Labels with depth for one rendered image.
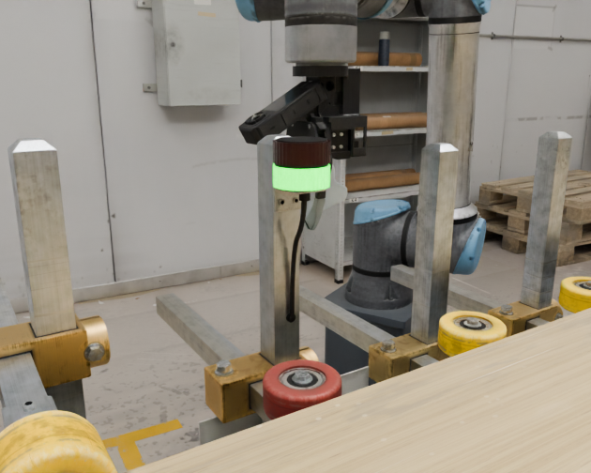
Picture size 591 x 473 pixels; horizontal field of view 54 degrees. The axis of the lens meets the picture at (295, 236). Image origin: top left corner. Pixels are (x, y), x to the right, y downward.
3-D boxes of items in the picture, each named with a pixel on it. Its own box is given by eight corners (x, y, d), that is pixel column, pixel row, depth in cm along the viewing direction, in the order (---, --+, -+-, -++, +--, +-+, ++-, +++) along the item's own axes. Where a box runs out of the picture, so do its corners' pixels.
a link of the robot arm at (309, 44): (310, 22, 66) (268, 28, 74) (310, 68, 67) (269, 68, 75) (371, 26, 71) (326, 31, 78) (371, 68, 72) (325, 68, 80)
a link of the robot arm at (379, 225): (363, 251, 170) (365, 193, 165) (420, 260, 162) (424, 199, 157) (342, 267, 157) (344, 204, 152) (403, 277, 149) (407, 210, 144)
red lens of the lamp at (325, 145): (262, 160, 61) (262, 139, 60) (310, 156, 64) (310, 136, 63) (292, 167, 56) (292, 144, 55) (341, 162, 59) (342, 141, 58)
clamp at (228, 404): (204, 404, 69) (203, 366, 68) (299, 374, 76) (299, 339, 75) (225, 427, 65) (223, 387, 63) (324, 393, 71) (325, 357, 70)
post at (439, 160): (403, 451, 90) (421, 143, 77) (419, 444, 92) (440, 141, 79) (418, 464, 87) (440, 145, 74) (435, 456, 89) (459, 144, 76)
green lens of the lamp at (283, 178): (263, 184, 62) (262, 163, 61) (310, 178, 65) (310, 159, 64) (292, 192, 57) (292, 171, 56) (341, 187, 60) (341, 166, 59)
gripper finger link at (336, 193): (352, 229, 78) (354, 160, 76) (316, 236, 75) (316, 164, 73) (339, 224, 81) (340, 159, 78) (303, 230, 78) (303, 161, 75)
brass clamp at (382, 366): (364, 374, 83) (366, 343, 82) (431, 352, 90) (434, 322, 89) (393, 394, 78) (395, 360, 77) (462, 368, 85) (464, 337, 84)
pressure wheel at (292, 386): (250, 463, 62) (249, 367, 59) (312, 438, 66) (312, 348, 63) (289, 508, 56) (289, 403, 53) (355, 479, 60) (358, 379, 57)
